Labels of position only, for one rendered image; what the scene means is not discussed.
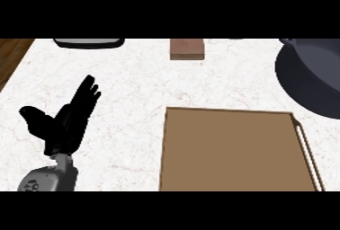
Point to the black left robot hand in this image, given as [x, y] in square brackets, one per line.
[67, 125]

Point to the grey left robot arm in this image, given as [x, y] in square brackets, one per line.
[51, 178]

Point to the dark grey pot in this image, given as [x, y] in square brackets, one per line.
[310, 75]

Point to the black and grey appliance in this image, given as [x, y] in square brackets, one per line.
[90, 42]

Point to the brown wooden block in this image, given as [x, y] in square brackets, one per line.
[187, 49]

